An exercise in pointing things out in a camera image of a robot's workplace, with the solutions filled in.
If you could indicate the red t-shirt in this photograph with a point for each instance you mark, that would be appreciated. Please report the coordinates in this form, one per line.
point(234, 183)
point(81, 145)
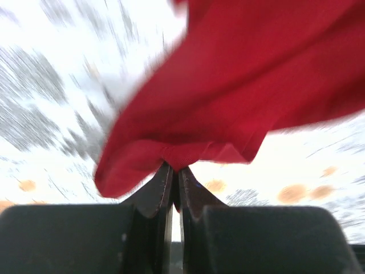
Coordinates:
point(244, 68)

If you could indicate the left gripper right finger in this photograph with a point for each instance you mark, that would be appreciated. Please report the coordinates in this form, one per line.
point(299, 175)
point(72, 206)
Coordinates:
point(218, 238)

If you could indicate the floral table mat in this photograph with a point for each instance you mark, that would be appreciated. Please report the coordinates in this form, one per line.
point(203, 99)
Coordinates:
point(67, 69)

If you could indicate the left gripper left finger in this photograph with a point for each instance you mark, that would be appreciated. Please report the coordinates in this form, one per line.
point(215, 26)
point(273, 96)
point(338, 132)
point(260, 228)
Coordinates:
point(130, 237)

